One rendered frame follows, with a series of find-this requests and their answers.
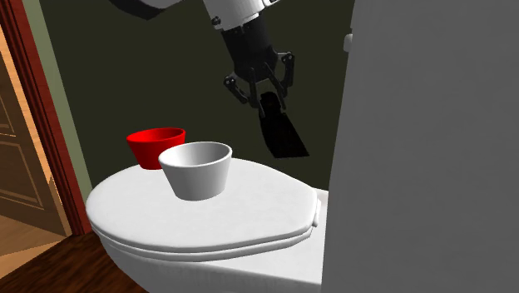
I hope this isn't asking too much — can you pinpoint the white cup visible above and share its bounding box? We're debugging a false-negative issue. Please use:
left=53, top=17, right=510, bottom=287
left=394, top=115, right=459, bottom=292
left=157, top=141, right=234, bottom=202

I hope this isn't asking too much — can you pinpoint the red cup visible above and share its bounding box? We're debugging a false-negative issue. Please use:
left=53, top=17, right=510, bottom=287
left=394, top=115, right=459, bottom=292
left=126, top=127, right=187, bottom=171

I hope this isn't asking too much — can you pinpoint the white toilet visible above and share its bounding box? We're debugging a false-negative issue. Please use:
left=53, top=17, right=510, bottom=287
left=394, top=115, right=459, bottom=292
left=85, top=0, right=519, bottom=293

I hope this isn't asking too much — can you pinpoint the brown panelled wooden door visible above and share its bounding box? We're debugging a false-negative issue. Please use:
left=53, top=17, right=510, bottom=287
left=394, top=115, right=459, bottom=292
left=0, top=24, right=73, bottom=269

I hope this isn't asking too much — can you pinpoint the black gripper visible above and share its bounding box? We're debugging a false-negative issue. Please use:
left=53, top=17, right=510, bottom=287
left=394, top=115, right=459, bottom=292
left=220, top=14, right=296, bottom=110

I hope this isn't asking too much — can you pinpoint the red-brown door frame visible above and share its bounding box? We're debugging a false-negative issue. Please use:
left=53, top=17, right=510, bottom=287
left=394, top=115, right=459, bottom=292
left=0, top=0, right=93, bottom=237

